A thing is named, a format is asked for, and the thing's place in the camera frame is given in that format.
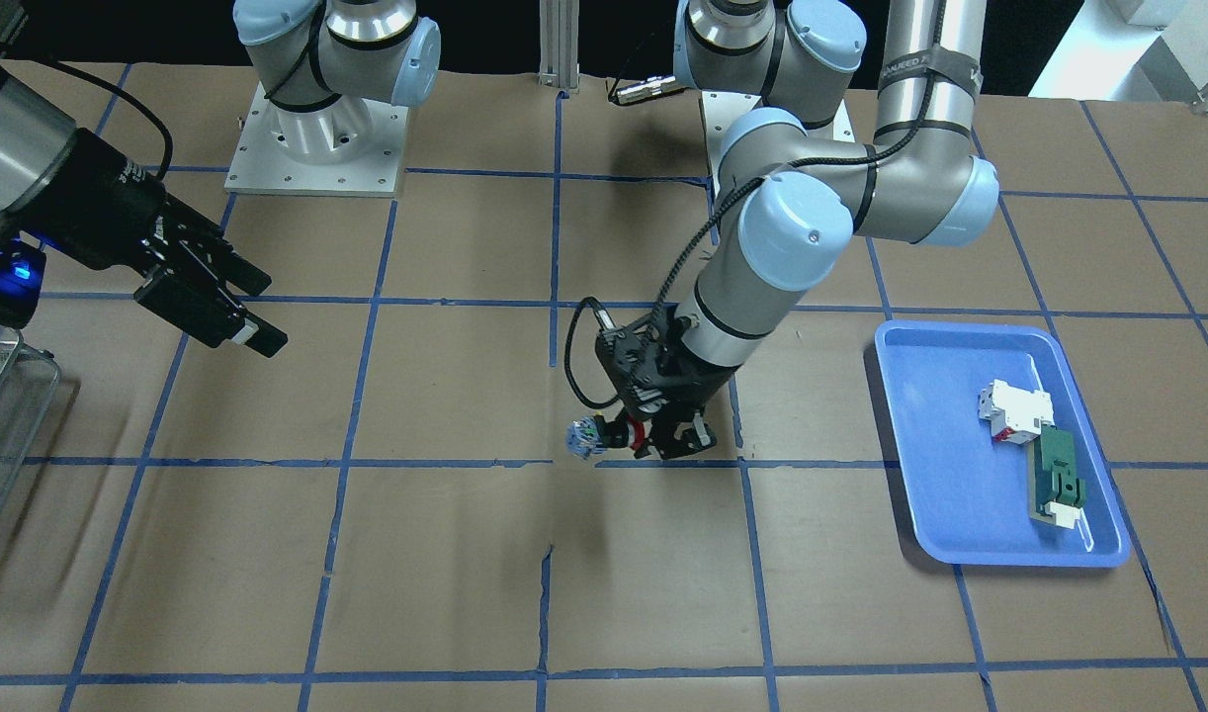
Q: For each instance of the red emergency stop button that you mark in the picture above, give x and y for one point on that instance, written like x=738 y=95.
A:
x=593 y=435

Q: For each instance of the green terminal block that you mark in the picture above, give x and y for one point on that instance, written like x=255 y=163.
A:
x=1057 y=494

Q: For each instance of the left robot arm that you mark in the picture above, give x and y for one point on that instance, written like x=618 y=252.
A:
x=790 y=199

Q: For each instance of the aluminium frame post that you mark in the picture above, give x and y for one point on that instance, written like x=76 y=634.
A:
x=558 y=65

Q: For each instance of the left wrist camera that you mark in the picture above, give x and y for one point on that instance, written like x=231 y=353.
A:
x=619 y=342

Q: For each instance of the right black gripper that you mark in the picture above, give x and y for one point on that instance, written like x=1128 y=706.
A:
x=105 y=208

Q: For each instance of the blue plastic tray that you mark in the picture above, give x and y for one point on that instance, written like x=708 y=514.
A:
x=968 y=495

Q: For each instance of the white circuit breaker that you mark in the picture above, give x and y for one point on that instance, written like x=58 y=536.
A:
x=1014 y=415

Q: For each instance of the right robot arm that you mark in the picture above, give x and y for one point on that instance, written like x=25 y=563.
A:
x=307 y=53

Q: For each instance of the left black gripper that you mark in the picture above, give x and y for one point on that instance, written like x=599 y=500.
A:
x=711 y=381

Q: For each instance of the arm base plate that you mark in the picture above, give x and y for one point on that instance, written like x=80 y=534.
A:
x=352 y=149

